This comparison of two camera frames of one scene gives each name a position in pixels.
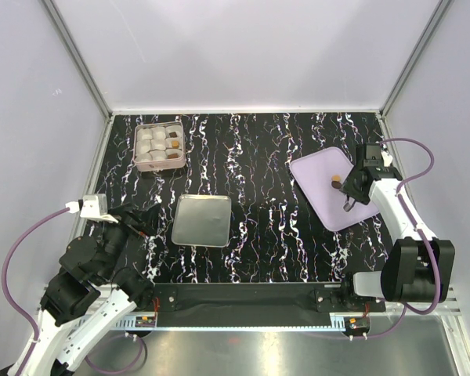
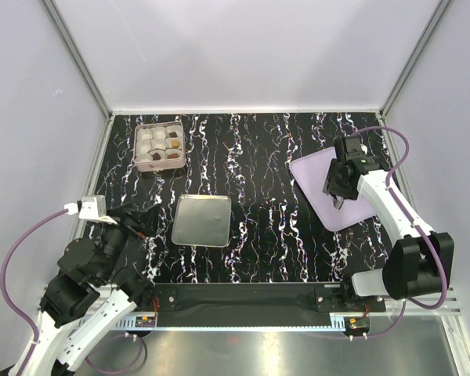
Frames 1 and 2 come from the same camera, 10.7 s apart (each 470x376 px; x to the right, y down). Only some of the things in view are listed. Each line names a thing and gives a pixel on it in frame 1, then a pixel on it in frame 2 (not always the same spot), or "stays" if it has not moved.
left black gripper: x=147 y=217 stays
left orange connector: x=145 y=321 stays
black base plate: x=258 y=305 stays
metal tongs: x=348 y=204 to x=338 y=202
